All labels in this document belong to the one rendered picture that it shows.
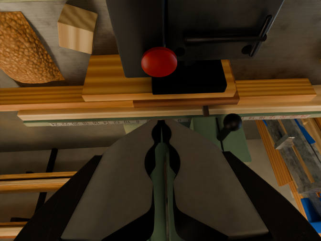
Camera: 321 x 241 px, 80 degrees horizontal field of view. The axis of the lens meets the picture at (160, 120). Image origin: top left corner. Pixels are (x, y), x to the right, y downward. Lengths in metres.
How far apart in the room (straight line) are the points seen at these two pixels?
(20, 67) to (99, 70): 0.12
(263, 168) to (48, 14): 2.89
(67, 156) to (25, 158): 0.64
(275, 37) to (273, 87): 0.10
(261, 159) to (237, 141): 2.75
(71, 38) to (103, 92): 0.07
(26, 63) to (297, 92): 0.44
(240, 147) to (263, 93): 0.15
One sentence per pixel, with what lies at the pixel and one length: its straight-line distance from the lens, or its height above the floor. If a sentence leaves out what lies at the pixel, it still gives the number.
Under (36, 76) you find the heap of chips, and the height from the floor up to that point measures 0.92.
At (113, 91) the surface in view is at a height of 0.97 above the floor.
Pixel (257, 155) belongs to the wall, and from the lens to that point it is 3.03.
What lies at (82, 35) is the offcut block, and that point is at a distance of 0.27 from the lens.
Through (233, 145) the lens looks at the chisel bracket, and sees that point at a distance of 0.27.
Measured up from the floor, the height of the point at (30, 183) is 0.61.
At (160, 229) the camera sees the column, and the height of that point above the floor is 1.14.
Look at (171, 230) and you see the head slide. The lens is 0.37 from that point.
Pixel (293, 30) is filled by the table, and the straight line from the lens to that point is 0.36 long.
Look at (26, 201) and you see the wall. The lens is 3.32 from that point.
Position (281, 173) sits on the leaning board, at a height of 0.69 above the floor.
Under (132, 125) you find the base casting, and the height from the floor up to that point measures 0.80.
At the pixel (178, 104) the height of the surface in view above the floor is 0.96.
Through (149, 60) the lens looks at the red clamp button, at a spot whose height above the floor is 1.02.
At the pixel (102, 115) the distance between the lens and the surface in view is 0.38.
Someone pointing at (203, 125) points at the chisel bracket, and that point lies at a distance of 0.27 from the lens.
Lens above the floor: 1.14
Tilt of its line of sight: 30 degrees down
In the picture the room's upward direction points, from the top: 178 degrees clockwise
